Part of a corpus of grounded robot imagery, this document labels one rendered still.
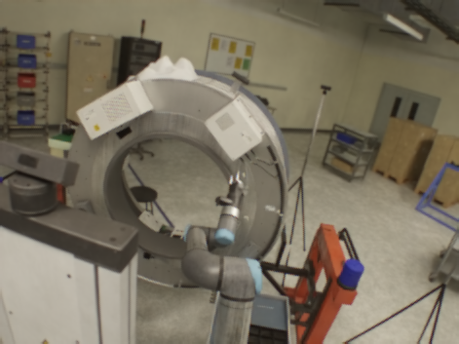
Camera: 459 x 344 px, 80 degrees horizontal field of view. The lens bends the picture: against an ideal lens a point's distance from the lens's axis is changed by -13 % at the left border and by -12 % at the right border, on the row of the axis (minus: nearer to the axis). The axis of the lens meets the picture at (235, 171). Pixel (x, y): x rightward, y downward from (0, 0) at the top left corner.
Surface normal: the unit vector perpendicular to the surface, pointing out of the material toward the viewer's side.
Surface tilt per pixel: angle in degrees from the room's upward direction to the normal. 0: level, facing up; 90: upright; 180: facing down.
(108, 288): 90
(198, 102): 90
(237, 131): 90
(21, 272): 90
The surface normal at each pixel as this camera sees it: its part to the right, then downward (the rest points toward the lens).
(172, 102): -0.10, 0.36
